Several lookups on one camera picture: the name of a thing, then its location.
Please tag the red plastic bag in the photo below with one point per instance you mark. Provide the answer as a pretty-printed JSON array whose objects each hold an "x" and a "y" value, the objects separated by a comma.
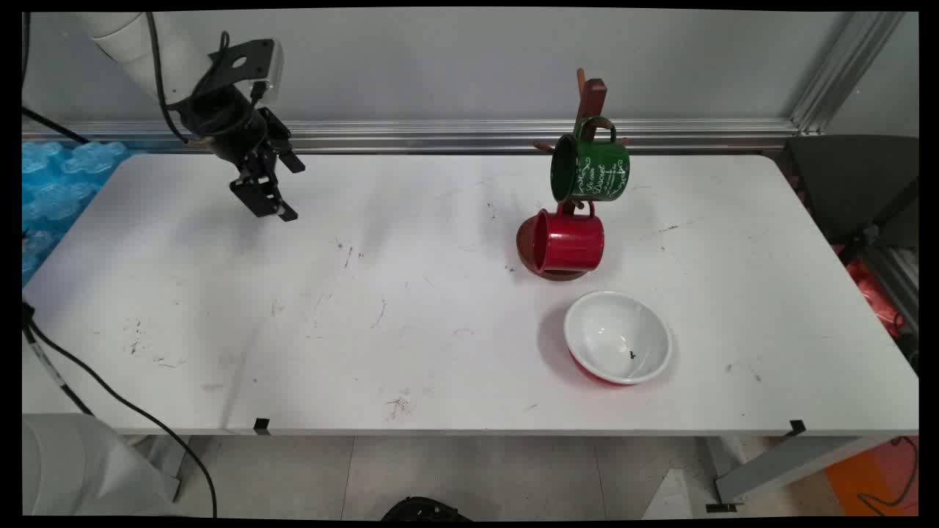
[{"x": 873, "y": 293}]

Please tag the horizontal aluminium frame rail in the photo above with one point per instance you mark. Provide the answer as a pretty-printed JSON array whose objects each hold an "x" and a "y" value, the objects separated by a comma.
[{"x": 477, "y": 134}]

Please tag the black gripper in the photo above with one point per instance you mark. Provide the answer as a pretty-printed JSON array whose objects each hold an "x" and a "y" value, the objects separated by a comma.
[{"x": 224, "y": 121}]

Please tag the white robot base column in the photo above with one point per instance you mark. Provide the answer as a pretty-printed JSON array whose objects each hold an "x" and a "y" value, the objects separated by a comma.
[{"x": 81, "y": 469}]

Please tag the slanted aluminium frame post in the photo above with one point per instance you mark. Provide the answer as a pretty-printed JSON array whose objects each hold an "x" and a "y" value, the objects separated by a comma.
[{"x": 843, "y": 66}]

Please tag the white bowl red outside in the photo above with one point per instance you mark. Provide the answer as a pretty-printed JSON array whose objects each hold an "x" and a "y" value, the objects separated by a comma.
[{"x": 616, "y": 336}]

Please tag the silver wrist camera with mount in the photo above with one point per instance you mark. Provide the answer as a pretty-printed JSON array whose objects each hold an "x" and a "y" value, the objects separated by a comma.
[{"x": 253, "y": 62}]

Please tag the small black tape piece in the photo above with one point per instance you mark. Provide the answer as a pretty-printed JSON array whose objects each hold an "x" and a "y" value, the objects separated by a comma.
[
  {"x": 797, "y": 427},
  {"x": 261, "y": 424}
]

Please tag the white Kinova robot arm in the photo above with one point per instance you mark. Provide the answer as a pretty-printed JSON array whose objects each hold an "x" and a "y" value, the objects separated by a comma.
[{"x": 121, "y": 37}]

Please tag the grey metal table leg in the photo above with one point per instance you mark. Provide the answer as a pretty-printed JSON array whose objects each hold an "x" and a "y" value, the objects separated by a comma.
[{"x": 792, "y": 462}]

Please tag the black round floor object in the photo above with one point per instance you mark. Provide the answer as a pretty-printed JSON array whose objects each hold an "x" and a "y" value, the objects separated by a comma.
[{"x": 425, "y": 509}]

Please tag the aluminium frame beam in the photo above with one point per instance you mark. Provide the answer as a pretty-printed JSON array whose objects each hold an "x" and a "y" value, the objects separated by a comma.
[{"x": 895, "y": 279}]

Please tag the brown wooden mug tree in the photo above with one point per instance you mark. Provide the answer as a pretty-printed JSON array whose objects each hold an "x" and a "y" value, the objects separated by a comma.
[{"x": 591, "y": 97}]

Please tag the green enamel mug white lettering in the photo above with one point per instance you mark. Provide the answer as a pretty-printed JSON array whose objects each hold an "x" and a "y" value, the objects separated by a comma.
[{"x": 593, "y": 167}]

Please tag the orange floor mat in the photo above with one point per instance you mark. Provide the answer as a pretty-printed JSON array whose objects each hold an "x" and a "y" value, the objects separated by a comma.
[{"x": 873, "y": 473}]

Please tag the blue bubble wrap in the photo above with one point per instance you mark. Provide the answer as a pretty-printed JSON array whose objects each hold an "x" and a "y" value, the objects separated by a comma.
[{"x": 55, "y": 183}]

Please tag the black tape strip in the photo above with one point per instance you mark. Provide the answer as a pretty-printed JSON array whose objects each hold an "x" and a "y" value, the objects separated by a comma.
[{"x": 722, "y": 507}]

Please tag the red enamel mug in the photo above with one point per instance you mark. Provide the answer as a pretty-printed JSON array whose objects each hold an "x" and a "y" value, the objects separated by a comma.
[{"x": 572, "y": 240}]

